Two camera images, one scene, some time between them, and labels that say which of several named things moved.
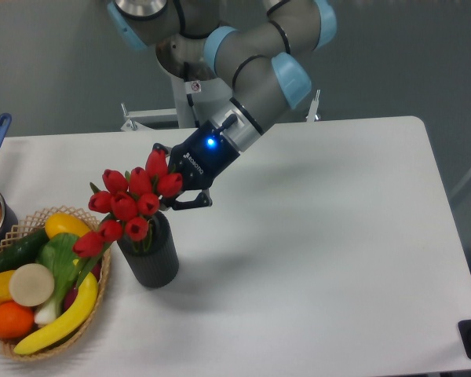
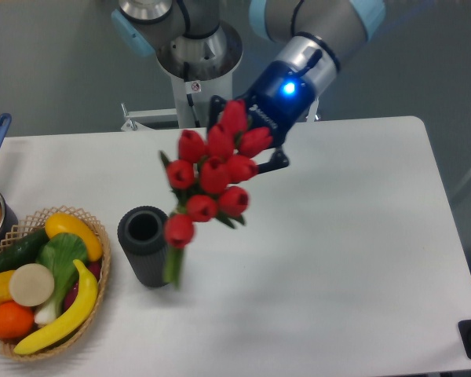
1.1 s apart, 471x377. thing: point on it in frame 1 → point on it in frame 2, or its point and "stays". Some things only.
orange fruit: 12,320 stays
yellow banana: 74,318 stays
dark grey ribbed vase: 154,260 stays
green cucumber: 23,251 stays
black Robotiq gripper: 202,159 → 275,100
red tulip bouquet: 125,203 → 206,174
